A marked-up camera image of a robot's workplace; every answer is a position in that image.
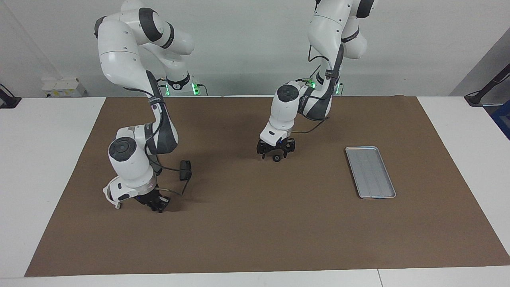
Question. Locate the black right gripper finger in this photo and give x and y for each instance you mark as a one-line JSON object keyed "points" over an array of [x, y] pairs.
{"points": [[156, 207], [164, 203]]}

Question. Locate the silver metal tray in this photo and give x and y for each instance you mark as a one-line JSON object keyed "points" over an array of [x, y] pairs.
{"points": [[372, 175]]}

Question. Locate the brown table mat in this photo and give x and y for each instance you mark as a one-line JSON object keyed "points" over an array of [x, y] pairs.
{"points": [[255, 223]]}

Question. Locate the white power strip box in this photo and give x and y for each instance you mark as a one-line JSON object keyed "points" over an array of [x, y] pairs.
{"points": [[63, 85]]}

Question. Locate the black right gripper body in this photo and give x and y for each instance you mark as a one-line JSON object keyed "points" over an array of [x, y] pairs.
{"points": [[153, 198]]}

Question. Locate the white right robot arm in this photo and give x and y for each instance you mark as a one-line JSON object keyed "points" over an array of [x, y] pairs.
{"points": [[127, 163]]}

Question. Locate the blue box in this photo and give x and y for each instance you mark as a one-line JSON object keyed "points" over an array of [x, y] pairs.
{"points": [[503, 117]]}

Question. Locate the dark rectangular brake pad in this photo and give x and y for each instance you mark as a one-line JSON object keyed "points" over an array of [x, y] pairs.
{"points": [[185, 170]]}

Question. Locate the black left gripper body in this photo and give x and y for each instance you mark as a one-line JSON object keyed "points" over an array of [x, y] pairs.
{"points": [[277, 146]]}

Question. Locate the black clamp mount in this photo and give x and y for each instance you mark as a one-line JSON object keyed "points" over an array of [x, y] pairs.
{"points": [[10, 101]]}

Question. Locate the white curved plastic bracket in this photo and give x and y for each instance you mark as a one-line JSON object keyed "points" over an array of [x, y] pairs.
{"points": [[106, 194]]}

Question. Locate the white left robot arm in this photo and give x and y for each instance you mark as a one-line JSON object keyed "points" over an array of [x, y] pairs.
{"points": [[285, 111]]}

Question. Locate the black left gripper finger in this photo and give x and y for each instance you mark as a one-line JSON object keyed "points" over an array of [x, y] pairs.
{"points": [[262, 152], [287, 149]]}

